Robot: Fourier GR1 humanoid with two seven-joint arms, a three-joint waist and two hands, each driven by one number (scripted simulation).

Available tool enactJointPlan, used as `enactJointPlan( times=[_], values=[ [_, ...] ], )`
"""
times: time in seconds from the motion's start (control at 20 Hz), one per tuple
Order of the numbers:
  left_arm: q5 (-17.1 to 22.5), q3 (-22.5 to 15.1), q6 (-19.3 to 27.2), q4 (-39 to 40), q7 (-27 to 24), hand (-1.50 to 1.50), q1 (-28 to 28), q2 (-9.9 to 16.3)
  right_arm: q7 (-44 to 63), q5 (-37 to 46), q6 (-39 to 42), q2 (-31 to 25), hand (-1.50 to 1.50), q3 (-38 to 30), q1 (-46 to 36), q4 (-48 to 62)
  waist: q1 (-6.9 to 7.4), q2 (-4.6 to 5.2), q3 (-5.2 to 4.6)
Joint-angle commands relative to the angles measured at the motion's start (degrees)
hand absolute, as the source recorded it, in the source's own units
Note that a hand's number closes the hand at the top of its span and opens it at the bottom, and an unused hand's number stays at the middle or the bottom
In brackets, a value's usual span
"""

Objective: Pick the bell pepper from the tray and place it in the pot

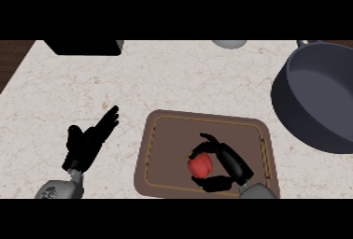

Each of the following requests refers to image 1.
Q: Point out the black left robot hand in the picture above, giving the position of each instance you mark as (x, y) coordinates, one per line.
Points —
(84, 143)

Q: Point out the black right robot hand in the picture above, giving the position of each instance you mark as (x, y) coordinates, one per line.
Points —
(233, 161)

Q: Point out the red bell pepper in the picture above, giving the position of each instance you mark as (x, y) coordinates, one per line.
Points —
(199, 165)

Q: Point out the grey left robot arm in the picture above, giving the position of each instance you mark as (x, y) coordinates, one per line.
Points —
(62, 188)

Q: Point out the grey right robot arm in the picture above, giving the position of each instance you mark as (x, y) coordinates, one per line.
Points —
(257, 190)

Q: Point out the brown tray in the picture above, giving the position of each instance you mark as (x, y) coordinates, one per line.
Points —
(174, 146)

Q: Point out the dark grey pot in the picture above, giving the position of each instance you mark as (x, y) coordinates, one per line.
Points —
(316, 99)

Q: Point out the black appliance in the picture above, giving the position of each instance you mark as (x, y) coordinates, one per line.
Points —
(84, 47)

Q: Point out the pale grey round object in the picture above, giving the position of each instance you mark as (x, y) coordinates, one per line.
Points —
(229, 44)

